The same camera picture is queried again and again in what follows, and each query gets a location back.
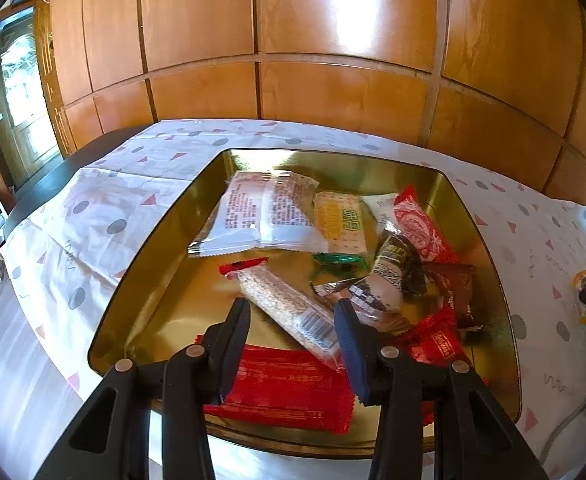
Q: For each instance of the wooden glass door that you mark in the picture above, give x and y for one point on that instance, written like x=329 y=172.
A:
x=18 y=85

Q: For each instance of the dark brown silver snack packet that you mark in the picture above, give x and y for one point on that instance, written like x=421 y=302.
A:
x=390 y=270

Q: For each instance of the red white patterned snack packet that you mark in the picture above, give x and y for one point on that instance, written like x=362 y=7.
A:
x=420 y=230

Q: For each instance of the patterned white tablecloth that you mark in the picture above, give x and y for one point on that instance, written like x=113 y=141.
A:
x=73 y=240

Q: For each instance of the dark red snack packet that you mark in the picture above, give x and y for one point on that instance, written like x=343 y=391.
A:
x=460 y=290

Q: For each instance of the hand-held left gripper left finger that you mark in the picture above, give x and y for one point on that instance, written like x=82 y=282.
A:
x=235 y=350

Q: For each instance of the clear sesame bar packet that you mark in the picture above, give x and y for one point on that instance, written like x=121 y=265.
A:
x=288 y=305

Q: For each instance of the wooden panelled wardrobe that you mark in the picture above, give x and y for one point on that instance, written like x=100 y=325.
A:
x=323 y=35

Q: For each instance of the white rice cake packet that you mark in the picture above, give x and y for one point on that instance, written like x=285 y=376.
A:
x=380 y=207

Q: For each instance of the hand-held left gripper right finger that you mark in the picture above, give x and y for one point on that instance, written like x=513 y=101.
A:
x=353 y=355

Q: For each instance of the yellow green cracker packet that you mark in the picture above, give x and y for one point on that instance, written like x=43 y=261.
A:
x=340 y=222

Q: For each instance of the white bread packet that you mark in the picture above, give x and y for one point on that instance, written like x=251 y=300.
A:
x=258 y=210

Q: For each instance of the black tin box gold inside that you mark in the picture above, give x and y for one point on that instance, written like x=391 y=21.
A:
x=173 y=310

